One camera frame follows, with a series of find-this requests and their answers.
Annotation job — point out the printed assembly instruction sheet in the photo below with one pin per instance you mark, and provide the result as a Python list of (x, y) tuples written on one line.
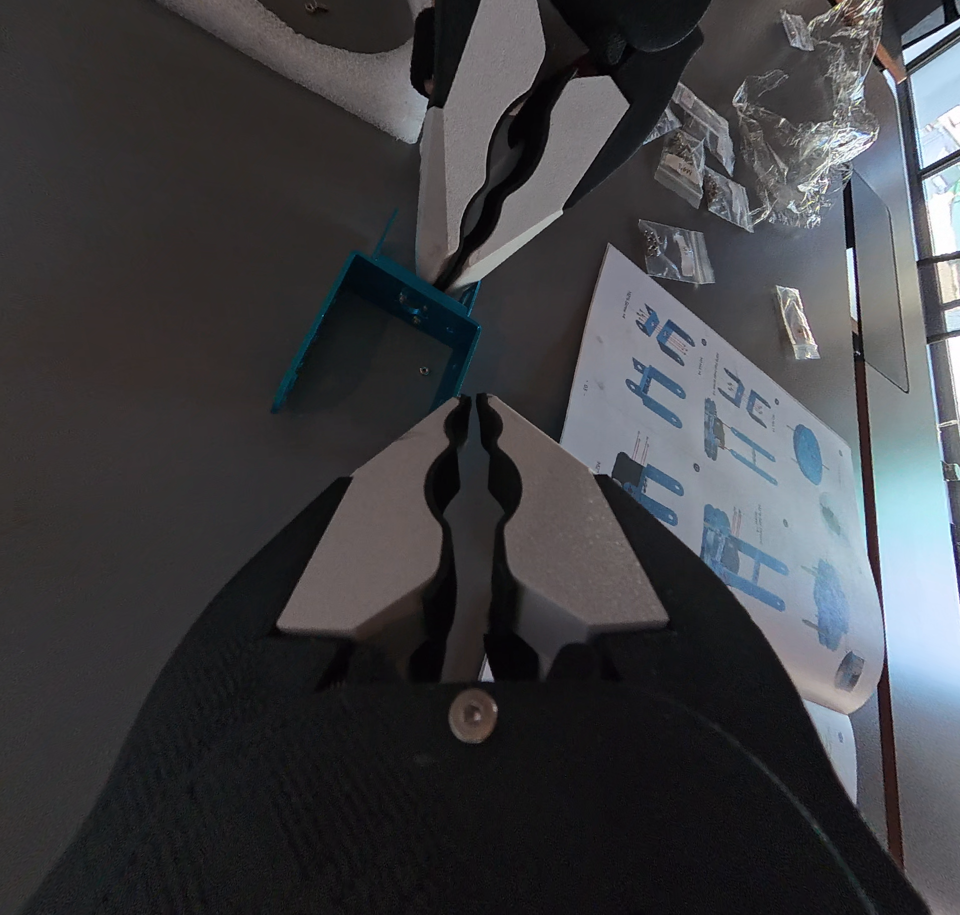
[(675, 360)]

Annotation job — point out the narrow clear parts bag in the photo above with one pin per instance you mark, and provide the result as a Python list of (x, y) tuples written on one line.
[(796, 322)]

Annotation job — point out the window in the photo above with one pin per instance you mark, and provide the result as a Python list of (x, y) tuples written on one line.
[(937, 202)]

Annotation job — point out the large blue metal U bracket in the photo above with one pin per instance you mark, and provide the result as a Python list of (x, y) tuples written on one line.
[(330, 315)]

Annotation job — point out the instruction sheet underneath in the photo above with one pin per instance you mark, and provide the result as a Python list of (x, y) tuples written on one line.
[(836, 742)]

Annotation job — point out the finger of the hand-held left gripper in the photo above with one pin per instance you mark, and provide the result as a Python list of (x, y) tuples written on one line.
[(495, 52), (581, 142)]

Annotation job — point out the dark flat panel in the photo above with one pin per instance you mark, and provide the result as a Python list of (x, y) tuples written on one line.
[(877, 277)]

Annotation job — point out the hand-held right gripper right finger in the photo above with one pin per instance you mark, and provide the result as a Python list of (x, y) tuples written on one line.
[(577, 555)]

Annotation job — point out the tiny clear parts bag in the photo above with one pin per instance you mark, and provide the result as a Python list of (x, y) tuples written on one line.
[(796, 26)]

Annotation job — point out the long clear screw bag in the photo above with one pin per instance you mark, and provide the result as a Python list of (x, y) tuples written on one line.
[(705, 116)]

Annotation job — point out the white foam packaging with hole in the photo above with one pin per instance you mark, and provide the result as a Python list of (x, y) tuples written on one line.
[(247, 30)]

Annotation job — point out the small clear screw bag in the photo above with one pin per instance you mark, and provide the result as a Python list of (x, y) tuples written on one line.
[(727, 199)]

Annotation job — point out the crumpled clear plastic wrap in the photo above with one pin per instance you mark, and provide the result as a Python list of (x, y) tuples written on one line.
[(810, 142)]

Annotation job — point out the clear bag of metal nuts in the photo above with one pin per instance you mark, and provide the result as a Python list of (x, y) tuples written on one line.
[(679, 251)]

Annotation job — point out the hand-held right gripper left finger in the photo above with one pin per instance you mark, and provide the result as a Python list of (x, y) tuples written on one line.
[(360, 547)]

